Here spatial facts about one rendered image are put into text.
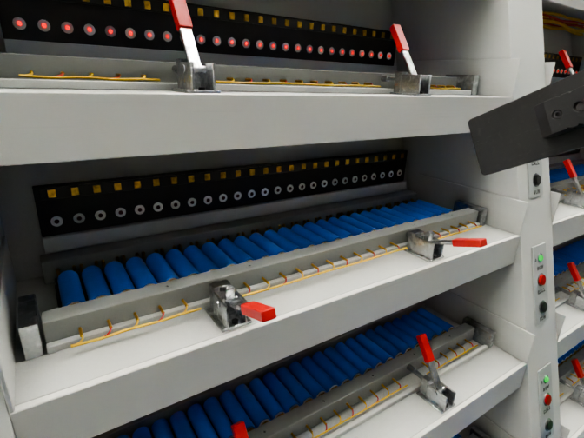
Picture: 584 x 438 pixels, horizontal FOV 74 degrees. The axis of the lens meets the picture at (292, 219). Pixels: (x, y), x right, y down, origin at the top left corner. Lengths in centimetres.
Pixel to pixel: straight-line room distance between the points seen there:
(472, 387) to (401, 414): 12
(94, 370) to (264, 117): 24
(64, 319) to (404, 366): 42
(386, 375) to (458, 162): 35
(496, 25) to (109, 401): 64
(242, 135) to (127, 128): 9
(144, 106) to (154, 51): 21
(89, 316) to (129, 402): 7
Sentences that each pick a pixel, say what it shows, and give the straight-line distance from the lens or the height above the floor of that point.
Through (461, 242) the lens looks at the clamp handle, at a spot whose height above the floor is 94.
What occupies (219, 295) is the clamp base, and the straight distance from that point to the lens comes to 36.
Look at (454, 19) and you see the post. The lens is 71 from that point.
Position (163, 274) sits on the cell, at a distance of 40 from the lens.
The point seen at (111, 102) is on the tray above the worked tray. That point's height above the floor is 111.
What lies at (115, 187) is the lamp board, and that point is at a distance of 46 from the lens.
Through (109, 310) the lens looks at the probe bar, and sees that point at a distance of 35.
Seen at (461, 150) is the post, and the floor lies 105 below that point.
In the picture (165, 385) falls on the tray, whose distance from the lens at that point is 34.
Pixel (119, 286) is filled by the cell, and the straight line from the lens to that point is 39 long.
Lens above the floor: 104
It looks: 6 degrees down
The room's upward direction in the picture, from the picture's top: 7 degrees counter-clockwise
